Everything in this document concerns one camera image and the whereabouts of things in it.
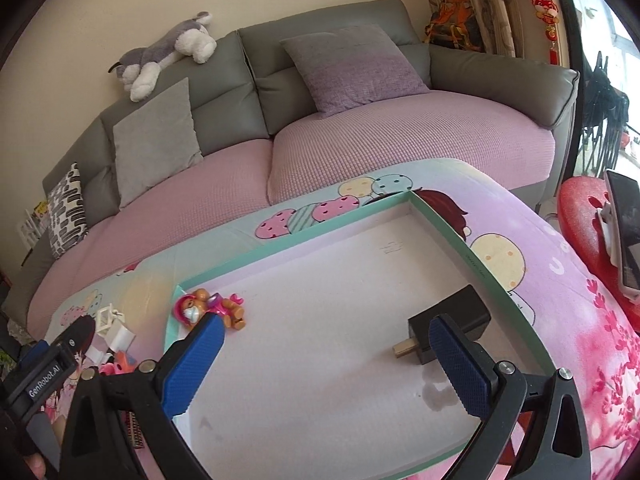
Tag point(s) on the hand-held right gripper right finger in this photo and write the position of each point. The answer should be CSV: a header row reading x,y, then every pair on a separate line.
x,y
460,365

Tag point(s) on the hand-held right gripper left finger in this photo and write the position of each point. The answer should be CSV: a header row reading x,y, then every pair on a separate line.
x,y
195,365

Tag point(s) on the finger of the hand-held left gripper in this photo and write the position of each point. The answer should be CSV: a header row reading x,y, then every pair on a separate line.
x,y
75,337
35,355

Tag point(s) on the black charger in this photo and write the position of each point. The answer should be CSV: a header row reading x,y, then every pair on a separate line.
x,y
465,305

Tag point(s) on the teal cardboard box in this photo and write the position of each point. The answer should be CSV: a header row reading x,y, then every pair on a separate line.
x,y
325,300

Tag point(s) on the person's left hand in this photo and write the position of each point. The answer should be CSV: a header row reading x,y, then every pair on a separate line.
x,y
34,467

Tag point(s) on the orange blue toy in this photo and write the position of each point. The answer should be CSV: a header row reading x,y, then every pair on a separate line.
x,y
125,360

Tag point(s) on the pink toy puppy figure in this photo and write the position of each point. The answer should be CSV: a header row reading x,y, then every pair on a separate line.
x,y
200,307

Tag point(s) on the white magazine rack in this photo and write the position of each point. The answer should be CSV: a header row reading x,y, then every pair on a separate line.
x,y
35,220

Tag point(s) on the black white patterned cushion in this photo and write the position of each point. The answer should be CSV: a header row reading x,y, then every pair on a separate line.
x,y
67,210

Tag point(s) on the pink sofa seat cover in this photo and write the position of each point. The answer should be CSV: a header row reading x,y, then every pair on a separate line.
x,y
175,195
400,145

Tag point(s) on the red plastic stool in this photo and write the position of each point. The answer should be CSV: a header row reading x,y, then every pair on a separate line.
x,y
580,230

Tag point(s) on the white phone holder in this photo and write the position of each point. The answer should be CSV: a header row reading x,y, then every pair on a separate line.
x,y
607,230

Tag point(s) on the grey cushion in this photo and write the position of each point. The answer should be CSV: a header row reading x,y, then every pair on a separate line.
x,y
155,145

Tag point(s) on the smartphone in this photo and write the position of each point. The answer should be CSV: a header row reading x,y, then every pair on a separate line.
x,y
627,230

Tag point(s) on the grey sofa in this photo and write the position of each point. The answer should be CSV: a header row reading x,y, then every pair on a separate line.
x,y
220,90

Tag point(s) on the grey white plush dog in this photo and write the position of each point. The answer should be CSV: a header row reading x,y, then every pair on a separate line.
x,y
150,57

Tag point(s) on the dark clothes on rack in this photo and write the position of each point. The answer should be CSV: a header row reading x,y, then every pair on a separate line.
x,y
600,100

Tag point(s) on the purple cushion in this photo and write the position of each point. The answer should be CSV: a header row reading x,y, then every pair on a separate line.
x,y
350,70

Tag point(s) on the orange backpack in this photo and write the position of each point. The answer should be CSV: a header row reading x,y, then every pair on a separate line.
x,y
455,15

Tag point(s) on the patterned curtain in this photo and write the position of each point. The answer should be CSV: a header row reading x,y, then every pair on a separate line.
x,y
500,10

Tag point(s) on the red hanging decoration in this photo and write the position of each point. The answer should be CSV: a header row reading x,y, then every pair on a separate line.
x,y
545,7

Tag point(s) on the white frame clip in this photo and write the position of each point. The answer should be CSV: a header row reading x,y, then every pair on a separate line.
x,y
117,314

